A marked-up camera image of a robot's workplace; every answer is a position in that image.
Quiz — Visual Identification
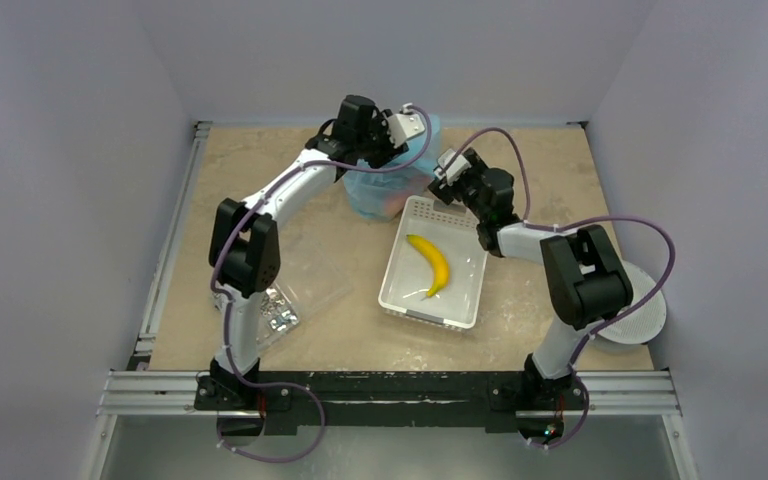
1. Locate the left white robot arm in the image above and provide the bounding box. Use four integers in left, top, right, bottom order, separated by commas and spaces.
199, 95, 425, 409

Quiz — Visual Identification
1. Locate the light blue plastic bag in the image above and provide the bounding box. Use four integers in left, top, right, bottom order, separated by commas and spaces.
342, 114, 442, 221

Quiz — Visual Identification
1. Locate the yellow fake banana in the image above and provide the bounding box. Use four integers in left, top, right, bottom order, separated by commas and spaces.
406, 234, 451, 298

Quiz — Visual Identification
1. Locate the white filament spool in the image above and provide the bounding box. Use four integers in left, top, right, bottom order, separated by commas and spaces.
588, 260, 667, 353

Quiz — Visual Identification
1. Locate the white plastic basket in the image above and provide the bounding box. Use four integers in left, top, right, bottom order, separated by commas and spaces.
378, 195, 488, 330

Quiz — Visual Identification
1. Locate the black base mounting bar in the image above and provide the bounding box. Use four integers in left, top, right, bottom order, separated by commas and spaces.
193, 367, 589, 443

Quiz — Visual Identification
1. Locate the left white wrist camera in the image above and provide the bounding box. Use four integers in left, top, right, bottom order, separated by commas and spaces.
385, 103, 426, 147

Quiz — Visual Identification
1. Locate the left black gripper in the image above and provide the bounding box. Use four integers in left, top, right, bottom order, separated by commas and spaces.
356, 112, 408, 170

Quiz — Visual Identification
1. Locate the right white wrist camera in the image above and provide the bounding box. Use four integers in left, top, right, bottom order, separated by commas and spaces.
434, 148, 471, 185

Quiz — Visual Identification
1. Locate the clear plastic screw box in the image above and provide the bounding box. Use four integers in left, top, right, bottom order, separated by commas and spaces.
214, 239, 353, 356

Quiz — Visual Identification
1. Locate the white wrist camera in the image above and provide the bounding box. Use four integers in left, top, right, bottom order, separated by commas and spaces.
385, 103, 426, 147
434, 148, 471, 185

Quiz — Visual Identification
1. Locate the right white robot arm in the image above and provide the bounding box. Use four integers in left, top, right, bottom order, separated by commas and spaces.
429, 148, 634, 407

